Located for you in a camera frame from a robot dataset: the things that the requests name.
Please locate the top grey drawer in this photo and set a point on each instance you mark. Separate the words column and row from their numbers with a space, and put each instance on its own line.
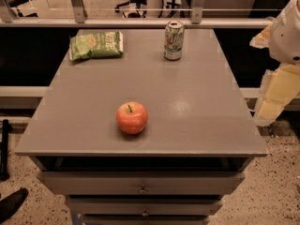
column 141, row 183

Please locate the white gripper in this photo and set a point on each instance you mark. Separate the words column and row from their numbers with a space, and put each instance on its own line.
column 286, row 37

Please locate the red apple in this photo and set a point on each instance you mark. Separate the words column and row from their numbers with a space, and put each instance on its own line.
column 132, row 117

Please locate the black shoe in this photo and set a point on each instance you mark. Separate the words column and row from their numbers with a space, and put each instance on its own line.
column 11, row 204

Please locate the black office chair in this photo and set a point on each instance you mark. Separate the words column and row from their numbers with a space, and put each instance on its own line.
column 134, row 8

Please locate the black vertical stand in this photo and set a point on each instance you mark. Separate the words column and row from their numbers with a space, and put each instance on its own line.
column 6, row 128

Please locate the metal railing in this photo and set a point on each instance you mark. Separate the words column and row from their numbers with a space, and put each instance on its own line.
column 102, row 14

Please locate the green chip bag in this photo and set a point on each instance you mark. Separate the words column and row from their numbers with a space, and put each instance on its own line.
column 97, row 45

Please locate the middle grey drawer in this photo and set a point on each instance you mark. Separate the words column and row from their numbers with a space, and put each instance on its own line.
column 144, row 206

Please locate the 7up soda can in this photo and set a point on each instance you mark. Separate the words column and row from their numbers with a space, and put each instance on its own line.
column 174, row 38

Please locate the grey drawer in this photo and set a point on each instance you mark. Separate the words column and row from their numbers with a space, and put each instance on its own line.
column 141, row 183
column 144, row 206

